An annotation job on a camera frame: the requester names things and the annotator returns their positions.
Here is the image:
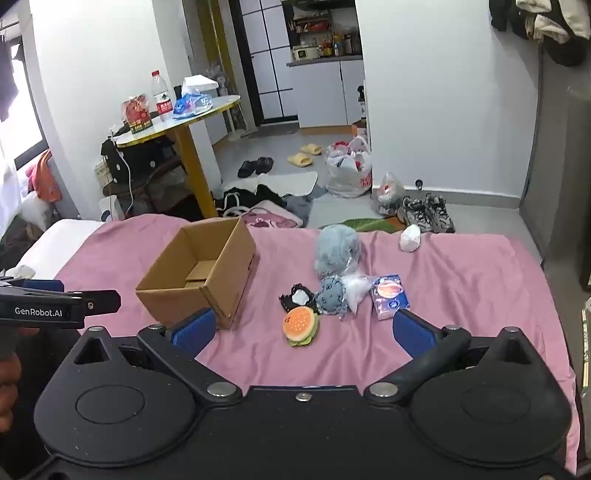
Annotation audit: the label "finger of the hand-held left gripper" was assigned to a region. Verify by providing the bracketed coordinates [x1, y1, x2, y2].
[21, 278, 65, 293]
[84, 289, 122, 320]

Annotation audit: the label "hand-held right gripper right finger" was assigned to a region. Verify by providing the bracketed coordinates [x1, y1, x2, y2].
[364, 308, 537, 408]

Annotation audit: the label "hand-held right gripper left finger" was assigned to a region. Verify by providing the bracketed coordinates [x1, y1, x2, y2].
[73, 308, 243, 408]

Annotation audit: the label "brown cardboard box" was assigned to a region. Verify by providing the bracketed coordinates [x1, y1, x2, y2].
[135, 217, 257, 330]

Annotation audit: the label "burger plush toy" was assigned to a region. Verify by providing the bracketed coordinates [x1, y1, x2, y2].
[283, 305, 320, 348]

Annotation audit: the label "white crumpled soft bundle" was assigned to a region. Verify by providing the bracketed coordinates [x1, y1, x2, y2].
[399, 224, 422, 253]

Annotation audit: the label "person's left hand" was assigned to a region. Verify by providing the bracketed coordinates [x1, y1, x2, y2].
[0, 355, 22, 432]

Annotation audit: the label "white mattress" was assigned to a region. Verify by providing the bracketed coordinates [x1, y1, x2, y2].
[25, 219, 105, 280]

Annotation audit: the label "pink bed sheet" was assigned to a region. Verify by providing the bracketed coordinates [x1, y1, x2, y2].
[55, 215, 580, 472]

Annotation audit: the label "orange cloth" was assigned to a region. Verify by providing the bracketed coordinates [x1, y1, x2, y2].
[34, 150, 63, 201]

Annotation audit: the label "black and white plush patch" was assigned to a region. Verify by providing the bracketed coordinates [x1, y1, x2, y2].
[279, 283, 319, 311]

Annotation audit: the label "fluffy blue-grey plush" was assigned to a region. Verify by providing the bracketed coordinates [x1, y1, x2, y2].
[315, 225, 363, 279]

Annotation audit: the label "green leaf rug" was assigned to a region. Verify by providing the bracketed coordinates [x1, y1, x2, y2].
[332, 217, 407, 233]

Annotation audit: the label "grey sneaker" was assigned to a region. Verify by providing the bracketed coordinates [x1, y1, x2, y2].
[398, 196, 435, 233]
[424, 194, 456, 233]

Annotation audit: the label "pink cartoon bag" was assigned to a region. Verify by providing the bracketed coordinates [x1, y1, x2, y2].
[240, 199, 305, 229]

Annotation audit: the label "clear plastic bag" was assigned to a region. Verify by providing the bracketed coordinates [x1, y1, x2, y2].
[370, 172, 406, 217]

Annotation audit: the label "black polka dot bag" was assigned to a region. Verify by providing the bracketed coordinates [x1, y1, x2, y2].
[102, 124, 185, 185]

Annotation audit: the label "black clothing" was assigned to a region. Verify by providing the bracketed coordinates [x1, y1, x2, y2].
[213, 184, 287, 217]

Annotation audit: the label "white plastic shopping bag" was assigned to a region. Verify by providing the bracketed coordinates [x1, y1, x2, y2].
[324, 136, 373, 198]

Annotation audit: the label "white floor mat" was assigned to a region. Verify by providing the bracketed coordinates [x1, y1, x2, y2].
[222, 172, 319, 199]

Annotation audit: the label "round table with yellow leg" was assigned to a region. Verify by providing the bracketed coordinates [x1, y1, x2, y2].
[115, 95, 242, 217]

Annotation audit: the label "red snack packet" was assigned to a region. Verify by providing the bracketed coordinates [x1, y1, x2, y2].
[121, 95, 153, 134]

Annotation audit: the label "grey wardrobe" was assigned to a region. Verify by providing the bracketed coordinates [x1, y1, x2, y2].
[519, 60, 591, 291]

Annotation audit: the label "clear water bottle red label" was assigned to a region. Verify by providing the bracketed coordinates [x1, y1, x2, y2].
[150, 71, 173, 122]

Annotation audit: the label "blue plastic bag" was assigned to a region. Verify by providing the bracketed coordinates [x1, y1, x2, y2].
[173, 92, 214, 120]

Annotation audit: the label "white box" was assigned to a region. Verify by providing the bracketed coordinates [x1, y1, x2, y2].
[181, 75, 218, 99]

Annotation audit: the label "white standing fan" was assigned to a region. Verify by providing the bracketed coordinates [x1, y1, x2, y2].
[210, 60, 245, 141]

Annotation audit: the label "white kitchen cabinet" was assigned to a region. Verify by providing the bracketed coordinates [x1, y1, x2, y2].
[286, 55, 365, 130]

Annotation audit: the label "black framed glass door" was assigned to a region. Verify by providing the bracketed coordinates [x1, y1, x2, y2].
[228, 0, 301, 125]

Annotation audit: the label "kitchen shelf with bottles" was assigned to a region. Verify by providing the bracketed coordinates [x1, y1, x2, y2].
[281, 0, 363, 58]

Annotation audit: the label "hanging clothes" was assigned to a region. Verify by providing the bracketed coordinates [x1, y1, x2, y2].
[489, 0, 591, 65]

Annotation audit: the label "white cable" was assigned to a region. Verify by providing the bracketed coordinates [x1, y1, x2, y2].
[110, 129, 134, 217]

